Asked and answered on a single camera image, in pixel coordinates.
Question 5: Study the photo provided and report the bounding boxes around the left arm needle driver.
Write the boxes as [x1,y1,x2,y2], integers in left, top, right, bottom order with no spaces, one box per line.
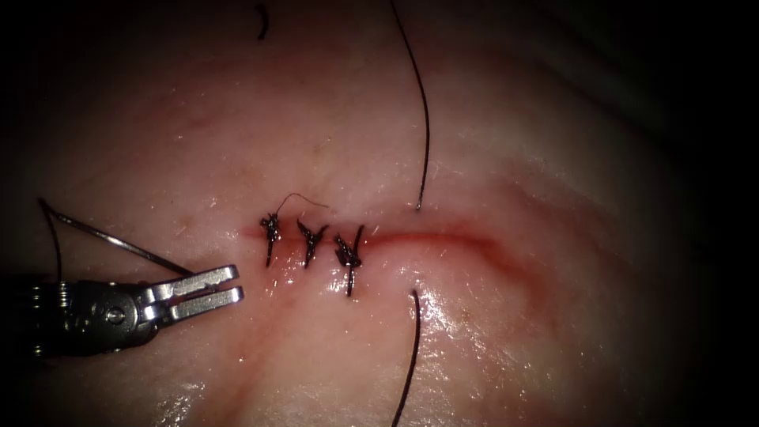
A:
[29,279,162,359]

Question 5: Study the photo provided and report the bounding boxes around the left arm needle driver jaw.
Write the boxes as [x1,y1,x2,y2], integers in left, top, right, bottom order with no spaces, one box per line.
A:
[142,264,240,305]
[155,285,246,327]

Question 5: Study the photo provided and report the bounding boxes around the curved steel needle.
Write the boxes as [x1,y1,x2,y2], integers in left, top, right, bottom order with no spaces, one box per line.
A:
[39,198,195,278]

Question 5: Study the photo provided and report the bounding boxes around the black stitching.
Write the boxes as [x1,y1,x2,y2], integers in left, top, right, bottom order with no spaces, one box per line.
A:
[259,191,366,298]

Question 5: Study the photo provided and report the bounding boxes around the tissue pad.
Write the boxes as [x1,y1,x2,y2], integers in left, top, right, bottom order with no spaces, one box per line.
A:
[0,0,736,427]

